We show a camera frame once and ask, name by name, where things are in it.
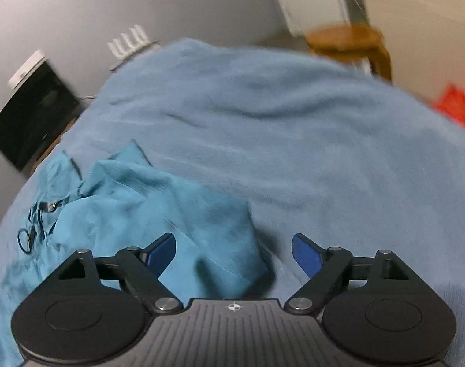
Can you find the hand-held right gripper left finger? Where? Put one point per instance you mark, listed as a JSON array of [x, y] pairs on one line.
[[161, 254]]

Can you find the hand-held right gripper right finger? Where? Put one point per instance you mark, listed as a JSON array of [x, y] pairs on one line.
[[306, 254]]

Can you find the teal zip jacket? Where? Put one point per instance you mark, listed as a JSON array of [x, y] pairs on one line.
[[140, 206]]

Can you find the light blue blanket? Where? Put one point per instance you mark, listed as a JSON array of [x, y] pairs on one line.
[[293, 141]]

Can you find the wooden monitor stand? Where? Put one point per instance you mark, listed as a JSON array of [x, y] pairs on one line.
[[52, 151]]

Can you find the black monitor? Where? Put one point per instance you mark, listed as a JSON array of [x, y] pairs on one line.
[[30, 122]]

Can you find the red object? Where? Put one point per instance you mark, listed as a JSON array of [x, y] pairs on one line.
[[458, 105]]

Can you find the white router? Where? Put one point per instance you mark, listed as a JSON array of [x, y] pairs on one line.
[[127, 44]]

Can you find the wooden stool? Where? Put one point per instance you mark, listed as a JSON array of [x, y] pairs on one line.
[[343, 40]]

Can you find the white wall socket strip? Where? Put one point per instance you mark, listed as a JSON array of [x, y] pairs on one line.
[[26, 68]]

